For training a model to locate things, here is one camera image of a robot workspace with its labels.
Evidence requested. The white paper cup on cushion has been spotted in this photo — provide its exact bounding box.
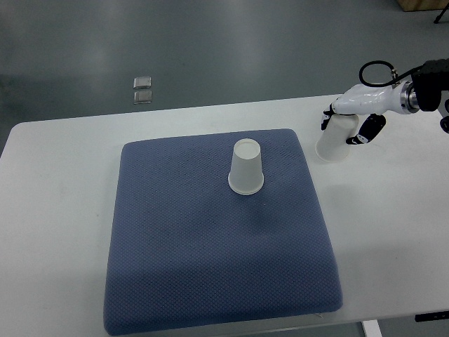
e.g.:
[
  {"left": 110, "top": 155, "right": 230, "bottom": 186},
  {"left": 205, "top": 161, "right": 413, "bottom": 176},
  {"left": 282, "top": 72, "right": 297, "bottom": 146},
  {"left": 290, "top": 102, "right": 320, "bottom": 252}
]
[{"left": 228, "top": 138, "right": 264, "bottom": 195}]

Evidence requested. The black tripod leg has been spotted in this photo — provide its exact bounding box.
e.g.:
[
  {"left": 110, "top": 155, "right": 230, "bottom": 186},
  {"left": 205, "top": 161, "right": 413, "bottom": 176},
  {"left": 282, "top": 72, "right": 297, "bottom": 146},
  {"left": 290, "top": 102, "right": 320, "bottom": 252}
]
[{"left": 434, "top": 3, "right": 449, "bottom": 24}]

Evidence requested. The black table control panel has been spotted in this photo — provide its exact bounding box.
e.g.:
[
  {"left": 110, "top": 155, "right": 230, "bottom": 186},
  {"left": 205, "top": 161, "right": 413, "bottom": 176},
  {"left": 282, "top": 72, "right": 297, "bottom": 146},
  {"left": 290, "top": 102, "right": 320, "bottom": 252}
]
[{"left": 415, "top": 310, "right": 449, "bottom": 322}]

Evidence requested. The blue textured cushion mat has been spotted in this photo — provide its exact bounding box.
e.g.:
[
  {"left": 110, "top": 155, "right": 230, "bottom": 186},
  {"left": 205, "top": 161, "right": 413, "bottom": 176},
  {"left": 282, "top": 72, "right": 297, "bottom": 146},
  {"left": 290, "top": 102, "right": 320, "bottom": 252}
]
[{"left": 103, "top": 128, "right": 342, "bottom": 336}]

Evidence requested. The cardboard box corner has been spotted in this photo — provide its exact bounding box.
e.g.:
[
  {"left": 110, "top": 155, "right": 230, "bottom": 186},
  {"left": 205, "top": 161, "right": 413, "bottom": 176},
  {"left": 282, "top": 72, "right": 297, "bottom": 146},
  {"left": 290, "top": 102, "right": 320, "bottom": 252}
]
[{"left": 396, "top": 0, "right": 448, "bottom": 12}]

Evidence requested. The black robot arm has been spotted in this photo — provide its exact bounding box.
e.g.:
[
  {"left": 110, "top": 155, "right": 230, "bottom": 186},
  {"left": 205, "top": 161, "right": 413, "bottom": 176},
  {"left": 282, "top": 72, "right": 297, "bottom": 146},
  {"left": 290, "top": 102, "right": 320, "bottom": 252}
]
[{"left": 321, "top": 59, "right": 448, "bottom": 145}]

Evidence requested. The white paper cup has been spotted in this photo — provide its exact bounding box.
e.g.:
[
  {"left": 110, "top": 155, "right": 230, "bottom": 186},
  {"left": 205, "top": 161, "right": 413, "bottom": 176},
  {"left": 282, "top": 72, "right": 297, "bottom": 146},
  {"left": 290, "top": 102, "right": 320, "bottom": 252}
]
[
  {"left": 315, "top": 114, "right": 359, "bottom": 163},
  {"left": 228, "top": 138, "right": 264, "bottom": 195}
]

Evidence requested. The lower metal floor plate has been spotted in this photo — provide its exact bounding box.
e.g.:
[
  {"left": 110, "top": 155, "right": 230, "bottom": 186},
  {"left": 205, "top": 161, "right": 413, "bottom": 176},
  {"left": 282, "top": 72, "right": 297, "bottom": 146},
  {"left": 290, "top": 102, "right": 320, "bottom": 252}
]
[{"left": 133, "top": 90, "right": 152, "bottom": 105}]

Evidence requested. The upper metal floor plate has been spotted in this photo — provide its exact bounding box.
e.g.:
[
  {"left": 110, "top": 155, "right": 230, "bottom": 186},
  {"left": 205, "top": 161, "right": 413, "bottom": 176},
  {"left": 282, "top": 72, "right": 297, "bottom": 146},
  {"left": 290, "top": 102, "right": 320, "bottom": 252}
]
[{"left": 133, "top": 77, "right": 152, "bottom": 89}]

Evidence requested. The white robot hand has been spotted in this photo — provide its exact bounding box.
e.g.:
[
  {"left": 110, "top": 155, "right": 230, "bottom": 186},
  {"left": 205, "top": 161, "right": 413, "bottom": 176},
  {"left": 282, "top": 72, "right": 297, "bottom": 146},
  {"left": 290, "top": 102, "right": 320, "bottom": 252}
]
[{"left": 321, "top": 81, "right": 410, "bottom": 145}]

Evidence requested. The metal floor plate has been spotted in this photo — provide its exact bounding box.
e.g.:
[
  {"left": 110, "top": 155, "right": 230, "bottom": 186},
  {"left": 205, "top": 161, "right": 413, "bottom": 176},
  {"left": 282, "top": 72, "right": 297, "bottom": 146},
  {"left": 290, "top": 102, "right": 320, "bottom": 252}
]
[
  {"left": 133, "top": 90, "right": 152, "bottom": 105},
  {"left": 133, "top": 77, "right": 152, "bottom": 89}
]

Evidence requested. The white table leg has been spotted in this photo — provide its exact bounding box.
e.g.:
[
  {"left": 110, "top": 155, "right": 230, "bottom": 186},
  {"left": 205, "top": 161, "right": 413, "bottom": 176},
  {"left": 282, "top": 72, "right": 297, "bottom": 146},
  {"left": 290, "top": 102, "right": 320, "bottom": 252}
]
[{"left": 361, "top": 320, "right": 382, "bottom": 337}]

